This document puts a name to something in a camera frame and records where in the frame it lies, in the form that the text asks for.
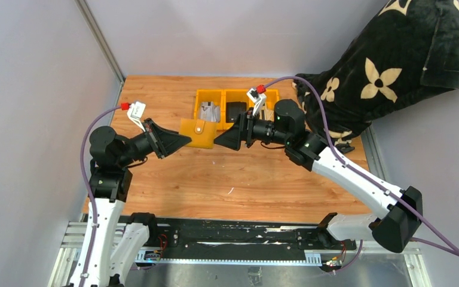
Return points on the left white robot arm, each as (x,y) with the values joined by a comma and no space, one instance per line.
(103,262)

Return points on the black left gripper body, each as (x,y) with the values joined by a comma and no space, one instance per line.
(150,131)

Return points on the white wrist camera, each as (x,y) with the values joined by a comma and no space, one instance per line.
(258,99)
(135,113)

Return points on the white cards in left bin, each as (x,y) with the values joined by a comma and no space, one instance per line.
(209,111)

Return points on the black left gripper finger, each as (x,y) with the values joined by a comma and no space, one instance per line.
(160,132)
(172,144)

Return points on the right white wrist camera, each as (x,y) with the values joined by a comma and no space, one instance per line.
(258,99)

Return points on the black floral plush blanket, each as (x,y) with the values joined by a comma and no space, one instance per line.
(408,52)

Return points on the black cards in middle bin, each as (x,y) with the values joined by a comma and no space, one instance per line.
(233,110)

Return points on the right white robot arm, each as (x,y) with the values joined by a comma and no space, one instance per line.
(393,220)

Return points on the beige cards in right bin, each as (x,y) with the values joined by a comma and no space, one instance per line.
(266,114)

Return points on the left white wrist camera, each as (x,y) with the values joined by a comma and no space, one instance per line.
(135,113)

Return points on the left yellow plastic bin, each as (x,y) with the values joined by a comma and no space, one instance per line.
(208,95)

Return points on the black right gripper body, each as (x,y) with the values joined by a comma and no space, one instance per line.
(251,125)

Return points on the middle yellow plastic bin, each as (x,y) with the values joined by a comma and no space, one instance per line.
(233,95)

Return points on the right yellow plastic bin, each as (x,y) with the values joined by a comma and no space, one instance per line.
(272,98)

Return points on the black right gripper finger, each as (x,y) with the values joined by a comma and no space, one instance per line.
(233,145)
(230,136)

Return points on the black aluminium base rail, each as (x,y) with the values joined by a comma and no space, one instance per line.
(221,242)

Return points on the yellow plastic bin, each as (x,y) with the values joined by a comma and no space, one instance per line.
(233,95)
(208,95)
(272,98)

